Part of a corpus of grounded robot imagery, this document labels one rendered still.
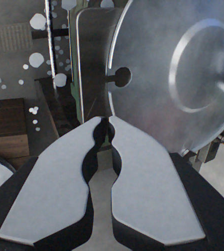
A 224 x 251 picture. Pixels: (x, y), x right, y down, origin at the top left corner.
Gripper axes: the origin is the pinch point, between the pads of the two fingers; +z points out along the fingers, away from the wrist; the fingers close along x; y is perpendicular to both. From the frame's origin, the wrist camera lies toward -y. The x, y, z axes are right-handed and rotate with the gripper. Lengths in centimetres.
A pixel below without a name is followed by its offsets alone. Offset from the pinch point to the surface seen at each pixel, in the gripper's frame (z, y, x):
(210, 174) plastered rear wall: 124, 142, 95
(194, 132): 15.5, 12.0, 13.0
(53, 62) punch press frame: 65, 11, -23
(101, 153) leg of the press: 23.5, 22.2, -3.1
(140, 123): 11.0, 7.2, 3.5
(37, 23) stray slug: 19.4, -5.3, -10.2
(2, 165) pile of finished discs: 35, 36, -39
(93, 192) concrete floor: 87, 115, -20
